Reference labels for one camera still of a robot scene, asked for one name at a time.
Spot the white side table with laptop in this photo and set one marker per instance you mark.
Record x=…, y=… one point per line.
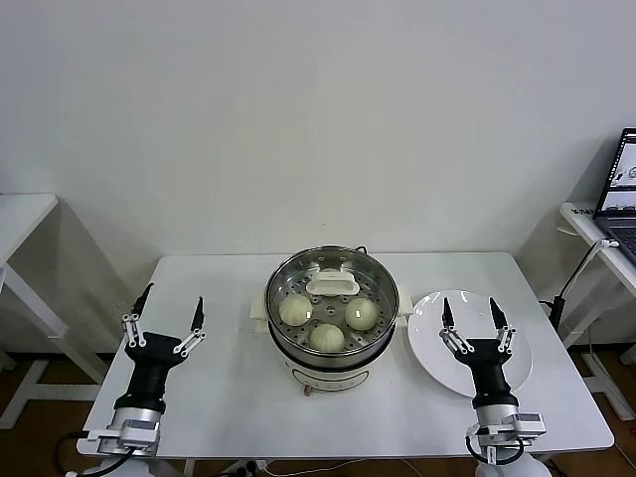
x=576, y=222

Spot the dark grey open laptop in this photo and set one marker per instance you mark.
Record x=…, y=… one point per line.
x=616, y=223

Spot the white round plate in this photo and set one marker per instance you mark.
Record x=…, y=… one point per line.
x=427, y=338

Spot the white floor power strip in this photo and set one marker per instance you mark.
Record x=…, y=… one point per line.
x=251, y=466

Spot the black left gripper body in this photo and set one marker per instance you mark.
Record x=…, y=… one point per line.
x=151, y=363

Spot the stainless steel steamer basket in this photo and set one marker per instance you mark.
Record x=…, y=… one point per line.
x=330, y=360

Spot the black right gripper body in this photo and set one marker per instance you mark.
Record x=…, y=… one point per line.
x=489, y=367

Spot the round glass pot lid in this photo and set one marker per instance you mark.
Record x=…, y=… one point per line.
x=332, y=285

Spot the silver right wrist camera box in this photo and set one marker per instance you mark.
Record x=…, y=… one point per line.
x=529, y=425

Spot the white steamed baozi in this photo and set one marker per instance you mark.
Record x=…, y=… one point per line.
x=296, y=311
x=327, y=339
x=361, y=314

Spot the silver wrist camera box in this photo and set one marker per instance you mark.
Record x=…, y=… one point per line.
x=139, y=432
x=529, y=425

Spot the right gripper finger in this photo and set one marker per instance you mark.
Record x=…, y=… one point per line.
x=454, y=340
x=507, y=340

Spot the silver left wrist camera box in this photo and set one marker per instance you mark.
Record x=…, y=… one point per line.
x=139, y=432

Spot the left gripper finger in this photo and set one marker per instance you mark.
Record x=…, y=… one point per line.
x=134, y=328
x=198, y=323

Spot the empty white side table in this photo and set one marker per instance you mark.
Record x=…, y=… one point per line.
x=25, y=208

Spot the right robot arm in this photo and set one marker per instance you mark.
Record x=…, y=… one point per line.
x=492, y=412

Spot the white electric cooker pot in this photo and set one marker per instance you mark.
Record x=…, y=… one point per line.
x=328, y=380

